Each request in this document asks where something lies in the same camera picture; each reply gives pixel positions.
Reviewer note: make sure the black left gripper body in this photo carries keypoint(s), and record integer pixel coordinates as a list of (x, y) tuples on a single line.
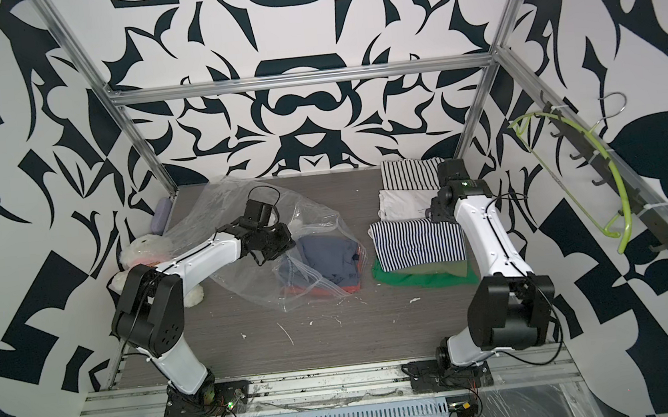
[(275, 242)]

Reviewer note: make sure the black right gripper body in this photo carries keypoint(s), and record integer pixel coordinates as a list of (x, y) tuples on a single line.
[(438, 210)]

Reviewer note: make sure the black white striped tank top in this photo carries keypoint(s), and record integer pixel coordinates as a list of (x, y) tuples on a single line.
[(411, 174)]

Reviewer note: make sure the white printed t-shirt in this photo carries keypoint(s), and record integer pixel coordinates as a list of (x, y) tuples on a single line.
[(404, 205)]

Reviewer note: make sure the clear plastic vacuum bag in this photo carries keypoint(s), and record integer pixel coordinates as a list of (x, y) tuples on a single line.
[(220, 204)]

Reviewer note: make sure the blue white striped garment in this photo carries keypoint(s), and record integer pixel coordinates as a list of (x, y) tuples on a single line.
[(406, 244)]

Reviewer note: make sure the green garment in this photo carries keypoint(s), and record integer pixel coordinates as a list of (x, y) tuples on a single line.
[(431, 281)]

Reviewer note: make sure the olive green printed t-shirt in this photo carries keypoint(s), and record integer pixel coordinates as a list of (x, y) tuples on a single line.
[(457, 268)]

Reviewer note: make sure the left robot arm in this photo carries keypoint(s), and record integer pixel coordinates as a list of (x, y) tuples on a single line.
[(150, 315)]

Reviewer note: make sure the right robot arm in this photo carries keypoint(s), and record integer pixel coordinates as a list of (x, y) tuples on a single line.
[(512, 307)]

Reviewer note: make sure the navy blue garment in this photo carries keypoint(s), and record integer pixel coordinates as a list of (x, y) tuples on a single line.
[(334, 259)]

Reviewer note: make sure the lilac small case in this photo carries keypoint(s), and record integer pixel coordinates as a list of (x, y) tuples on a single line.
[(161, 216)]

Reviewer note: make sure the red garment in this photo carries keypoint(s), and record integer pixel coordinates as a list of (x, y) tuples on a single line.
[(305, 283)]

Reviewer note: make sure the white teddy bear pink shirt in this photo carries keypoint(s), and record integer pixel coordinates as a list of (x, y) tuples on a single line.
[(149, 250)]

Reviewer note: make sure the black electronics board right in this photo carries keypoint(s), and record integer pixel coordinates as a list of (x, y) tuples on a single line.
[(465, 409)]

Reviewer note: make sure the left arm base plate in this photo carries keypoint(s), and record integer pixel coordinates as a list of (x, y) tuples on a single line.
[(211, 400)]

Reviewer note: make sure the black wall hook rack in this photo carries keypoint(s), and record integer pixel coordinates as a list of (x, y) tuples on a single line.
[(592, 151)]

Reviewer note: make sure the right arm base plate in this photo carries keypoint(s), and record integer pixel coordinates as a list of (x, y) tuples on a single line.
[(430, 377)]

